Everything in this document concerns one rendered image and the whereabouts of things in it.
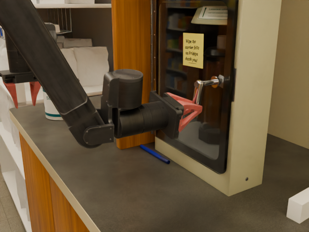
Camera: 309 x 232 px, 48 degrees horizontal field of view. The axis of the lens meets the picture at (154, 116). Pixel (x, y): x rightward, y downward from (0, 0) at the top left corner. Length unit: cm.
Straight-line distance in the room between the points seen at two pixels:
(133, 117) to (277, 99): 69
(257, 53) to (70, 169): 56
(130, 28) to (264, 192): 55
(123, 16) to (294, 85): 58
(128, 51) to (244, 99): 38
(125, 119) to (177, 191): 27
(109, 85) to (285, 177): 54
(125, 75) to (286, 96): 70
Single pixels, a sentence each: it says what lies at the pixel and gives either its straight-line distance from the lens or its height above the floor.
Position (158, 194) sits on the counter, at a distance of 82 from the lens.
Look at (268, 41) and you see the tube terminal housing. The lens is 78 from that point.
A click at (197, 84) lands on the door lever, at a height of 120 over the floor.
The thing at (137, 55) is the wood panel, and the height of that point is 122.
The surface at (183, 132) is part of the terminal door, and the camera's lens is 88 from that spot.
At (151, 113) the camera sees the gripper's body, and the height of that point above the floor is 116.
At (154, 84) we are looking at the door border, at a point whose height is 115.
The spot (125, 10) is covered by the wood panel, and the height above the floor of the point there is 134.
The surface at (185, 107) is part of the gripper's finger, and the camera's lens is 70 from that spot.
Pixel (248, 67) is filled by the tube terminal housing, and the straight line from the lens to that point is 74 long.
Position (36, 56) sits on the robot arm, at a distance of 56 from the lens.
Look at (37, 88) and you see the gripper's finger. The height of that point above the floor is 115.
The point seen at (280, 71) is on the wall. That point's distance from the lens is 121.
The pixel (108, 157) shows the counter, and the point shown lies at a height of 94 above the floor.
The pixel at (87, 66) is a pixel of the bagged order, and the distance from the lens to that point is 195.
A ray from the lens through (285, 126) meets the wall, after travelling 123.
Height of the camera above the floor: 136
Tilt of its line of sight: 18 degrees down
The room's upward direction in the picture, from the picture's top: straight up
